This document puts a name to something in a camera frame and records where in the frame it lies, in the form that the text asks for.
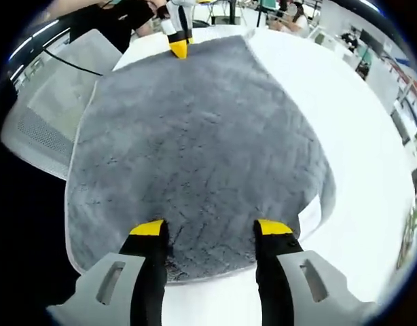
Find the grey fluffy towel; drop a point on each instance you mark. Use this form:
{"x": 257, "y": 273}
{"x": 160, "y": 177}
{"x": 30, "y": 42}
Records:
{"x": 195, "y": 153}

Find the grey mesh office chair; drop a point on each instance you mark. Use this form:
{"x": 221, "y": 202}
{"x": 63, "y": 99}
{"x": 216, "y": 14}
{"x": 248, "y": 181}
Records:
{"x": 52, "y": 112}

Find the black monitor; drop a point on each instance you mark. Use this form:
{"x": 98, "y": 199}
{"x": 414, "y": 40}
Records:
{"x": 371, "y": 39}

